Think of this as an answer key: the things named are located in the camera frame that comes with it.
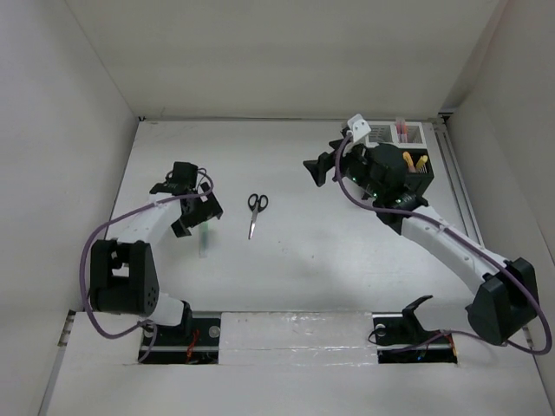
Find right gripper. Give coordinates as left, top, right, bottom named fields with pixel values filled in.
left=304, top=137, right=384, bottom=199

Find green highlighter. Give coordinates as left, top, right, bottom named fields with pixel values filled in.
left=199, top=222, right=209, bottom=258

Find black handled scissors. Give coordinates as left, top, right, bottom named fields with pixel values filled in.
left=247, top=193, right=269, bottom=240

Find red pen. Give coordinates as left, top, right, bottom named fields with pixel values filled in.
left=395, top=117, right=405, bottom=140

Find orange highlighter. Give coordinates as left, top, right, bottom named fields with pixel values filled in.
left=402, top=152, right=415, bottom=172

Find yellow highlighter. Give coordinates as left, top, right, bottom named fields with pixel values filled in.
left=415, top=155, right=428, bottom=173

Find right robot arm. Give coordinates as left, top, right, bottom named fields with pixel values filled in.
left=303, top=140, right=539, bottom=346

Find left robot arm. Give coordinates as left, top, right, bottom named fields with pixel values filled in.
left=80, top=162, right=223, bottom=344

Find white organizer box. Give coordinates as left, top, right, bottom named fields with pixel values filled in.
left=369, top=121, right=427, bottom=149

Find black organizer box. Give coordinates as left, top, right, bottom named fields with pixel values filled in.
left=359, top=148, right=435, bottom=202

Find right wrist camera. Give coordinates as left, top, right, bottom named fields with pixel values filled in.
left=346, top=114, right=371, bottom=144

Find aluminium rail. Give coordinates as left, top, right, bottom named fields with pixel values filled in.
left=431, top=114, right=484, bottom=245

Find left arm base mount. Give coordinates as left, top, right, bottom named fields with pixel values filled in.
left=142, top=312, right=222, bottom=365

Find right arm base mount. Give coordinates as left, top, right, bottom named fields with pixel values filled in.
left=367, top=295, right=458, bottom=364

